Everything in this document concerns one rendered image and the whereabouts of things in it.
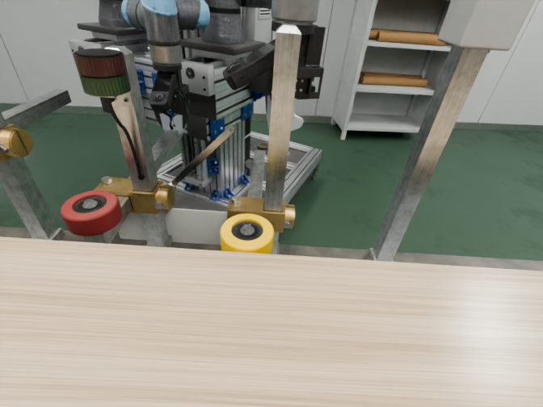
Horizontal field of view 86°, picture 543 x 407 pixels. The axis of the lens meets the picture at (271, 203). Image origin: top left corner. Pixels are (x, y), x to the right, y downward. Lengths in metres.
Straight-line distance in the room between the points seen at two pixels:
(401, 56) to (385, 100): 0.45
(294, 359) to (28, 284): 0.32
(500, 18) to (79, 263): 0.61
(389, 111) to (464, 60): 3.20
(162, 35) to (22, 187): 0.44
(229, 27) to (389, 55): 2.58
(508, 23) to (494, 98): 3.84
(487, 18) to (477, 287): 0.34
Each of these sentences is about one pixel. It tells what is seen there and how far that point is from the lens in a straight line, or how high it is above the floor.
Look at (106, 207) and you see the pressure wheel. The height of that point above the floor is 0.91.
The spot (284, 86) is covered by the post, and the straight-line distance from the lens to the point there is 0.47.
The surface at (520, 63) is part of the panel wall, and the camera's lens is 4.37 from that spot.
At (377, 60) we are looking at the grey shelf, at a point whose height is 0.68.
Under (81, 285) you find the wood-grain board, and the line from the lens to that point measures 0.42.
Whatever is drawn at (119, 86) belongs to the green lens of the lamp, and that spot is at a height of 1.08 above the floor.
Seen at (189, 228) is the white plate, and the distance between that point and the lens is 0.69.
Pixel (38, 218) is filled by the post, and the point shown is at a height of 0.78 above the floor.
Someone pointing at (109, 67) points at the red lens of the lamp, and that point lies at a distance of 0.46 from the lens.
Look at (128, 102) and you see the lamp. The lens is 0.52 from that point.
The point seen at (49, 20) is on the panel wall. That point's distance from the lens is 3.64.
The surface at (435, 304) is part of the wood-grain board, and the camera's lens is 0.42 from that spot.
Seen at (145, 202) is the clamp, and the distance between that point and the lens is 0.61.
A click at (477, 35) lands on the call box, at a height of 1.16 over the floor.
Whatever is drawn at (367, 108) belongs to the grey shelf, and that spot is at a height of 0.19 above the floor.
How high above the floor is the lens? 1.19
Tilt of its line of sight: 36 degrees down
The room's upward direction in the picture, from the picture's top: 5 degrees clockwise
